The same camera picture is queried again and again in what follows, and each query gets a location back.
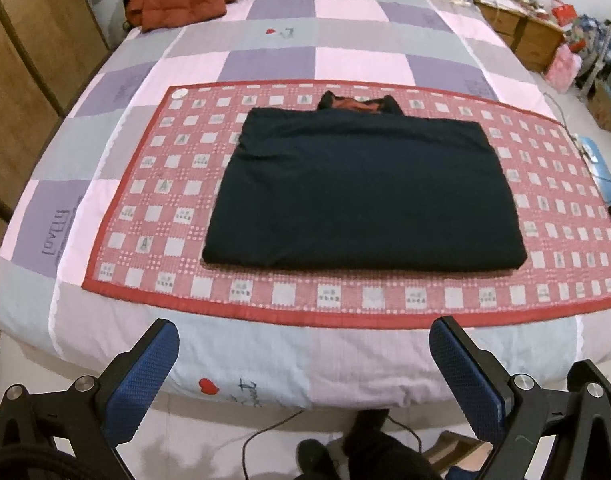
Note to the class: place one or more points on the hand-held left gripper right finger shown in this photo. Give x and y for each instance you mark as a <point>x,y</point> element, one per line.
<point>473,385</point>

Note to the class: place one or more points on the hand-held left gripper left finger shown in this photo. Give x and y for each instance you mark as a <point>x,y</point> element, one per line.
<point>144,375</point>

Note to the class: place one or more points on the black coat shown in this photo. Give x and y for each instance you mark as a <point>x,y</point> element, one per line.
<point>365,185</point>

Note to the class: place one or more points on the pile of mixed clothes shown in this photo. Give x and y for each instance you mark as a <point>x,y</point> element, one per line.
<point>598,42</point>

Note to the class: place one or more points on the person's black trouser legs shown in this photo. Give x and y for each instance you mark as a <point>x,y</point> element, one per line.
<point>370,447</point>

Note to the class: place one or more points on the red checked mat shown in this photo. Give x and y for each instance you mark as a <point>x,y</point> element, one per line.
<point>150,200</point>

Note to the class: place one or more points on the blue flat board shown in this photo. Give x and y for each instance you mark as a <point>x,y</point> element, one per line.
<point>610,180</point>

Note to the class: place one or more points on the white mat controller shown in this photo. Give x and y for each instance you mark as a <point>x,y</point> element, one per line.
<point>588,151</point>

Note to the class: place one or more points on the cardboard box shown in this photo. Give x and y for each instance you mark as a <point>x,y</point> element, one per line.
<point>608,107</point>

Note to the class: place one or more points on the wooden wardrobe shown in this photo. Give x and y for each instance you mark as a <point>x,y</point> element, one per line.
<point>30,70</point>

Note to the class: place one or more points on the pink bag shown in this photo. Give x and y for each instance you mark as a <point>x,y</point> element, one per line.
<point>563,67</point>

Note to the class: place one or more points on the wooden nightstand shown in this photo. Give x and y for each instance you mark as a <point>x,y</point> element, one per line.
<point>528,35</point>

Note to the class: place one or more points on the bed with patchwork sheet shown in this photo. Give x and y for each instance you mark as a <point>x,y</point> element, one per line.
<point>295,40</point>

